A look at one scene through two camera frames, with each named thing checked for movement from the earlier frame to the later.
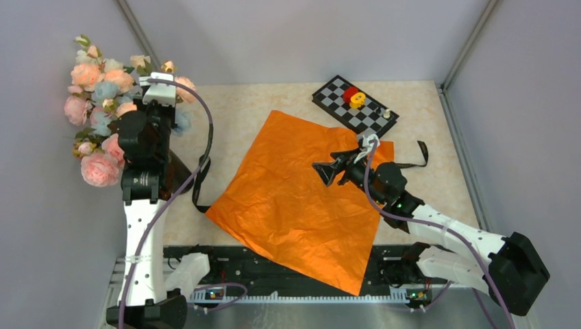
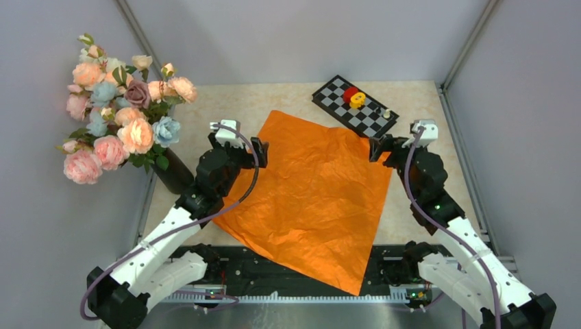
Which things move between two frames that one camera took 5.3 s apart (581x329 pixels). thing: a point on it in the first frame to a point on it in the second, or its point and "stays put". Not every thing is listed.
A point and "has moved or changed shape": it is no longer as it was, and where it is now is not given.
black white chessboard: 373,118 stays put
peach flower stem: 183,93 stays put
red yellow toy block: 357,100 stays put
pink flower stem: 100,166 has moved or changed shape
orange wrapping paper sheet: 275,195 stays put
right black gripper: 344,161 to 386,144
